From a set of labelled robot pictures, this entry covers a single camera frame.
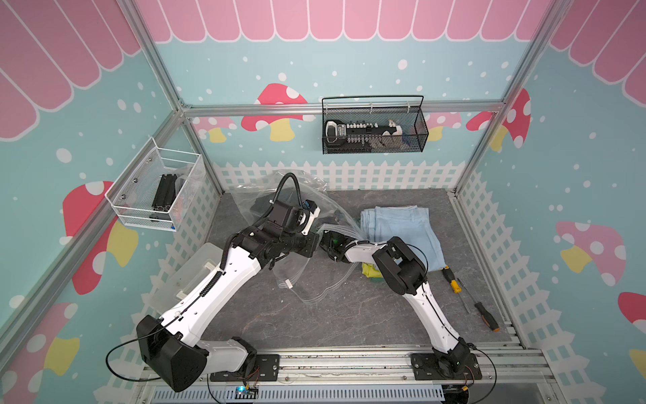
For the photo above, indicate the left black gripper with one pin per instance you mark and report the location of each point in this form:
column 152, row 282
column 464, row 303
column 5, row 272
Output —
column 310, row 240

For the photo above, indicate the clear plastic vacuum bag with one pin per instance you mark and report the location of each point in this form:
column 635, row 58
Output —
column 311, row 279

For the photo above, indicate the yellow green garment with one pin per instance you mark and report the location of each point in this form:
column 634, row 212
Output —
column 371, row 272

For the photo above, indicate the light blue garment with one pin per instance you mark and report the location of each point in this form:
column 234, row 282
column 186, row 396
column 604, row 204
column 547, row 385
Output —
column 411, row 224

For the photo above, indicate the dark grey denim trousers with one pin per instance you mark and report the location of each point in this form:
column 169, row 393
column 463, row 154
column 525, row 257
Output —
column 261, row 205

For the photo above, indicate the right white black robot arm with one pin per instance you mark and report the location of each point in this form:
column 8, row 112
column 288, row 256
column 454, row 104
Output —
column 406, row 275

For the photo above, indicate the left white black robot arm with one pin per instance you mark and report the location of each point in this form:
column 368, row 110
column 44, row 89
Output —
column 172, row 345

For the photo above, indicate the translucent plastic storage box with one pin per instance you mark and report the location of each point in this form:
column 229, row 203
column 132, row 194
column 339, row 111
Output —
column 205, row 261

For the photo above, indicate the white black items in basket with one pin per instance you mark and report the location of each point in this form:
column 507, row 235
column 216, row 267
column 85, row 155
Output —
column 363, row 137

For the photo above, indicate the black part in white basket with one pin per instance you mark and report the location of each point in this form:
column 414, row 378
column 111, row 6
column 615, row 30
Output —
column 164, row 197

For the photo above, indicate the yellow black screwdriver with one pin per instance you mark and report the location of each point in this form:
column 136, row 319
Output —
column 450, row 277

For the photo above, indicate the small green circuit board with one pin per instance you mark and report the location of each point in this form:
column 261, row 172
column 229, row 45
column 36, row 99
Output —
column 246, row 393

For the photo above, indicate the black wire mesh basket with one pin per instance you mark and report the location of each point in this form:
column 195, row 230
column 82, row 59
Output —
column 405, row 110

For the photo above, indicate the white wire mesh basket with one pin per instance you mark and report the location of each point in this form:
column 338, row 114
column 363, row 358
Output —
column 131, row 195

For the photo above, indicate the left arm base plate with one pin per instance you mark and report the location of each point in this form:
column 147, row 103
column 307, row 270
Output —
column 265, row 367

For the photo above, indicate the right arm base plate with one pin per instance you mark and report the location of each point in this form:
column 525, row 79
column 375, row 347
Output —
column 426, row 366

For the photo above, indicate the black handled screwdriver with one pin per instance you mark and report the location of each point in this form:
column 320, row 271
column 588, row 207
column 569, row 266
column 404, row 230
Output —
column 484, row 313

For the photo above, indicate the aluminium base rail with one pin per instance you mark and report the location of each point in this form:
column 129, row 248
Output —
column 380, row 374

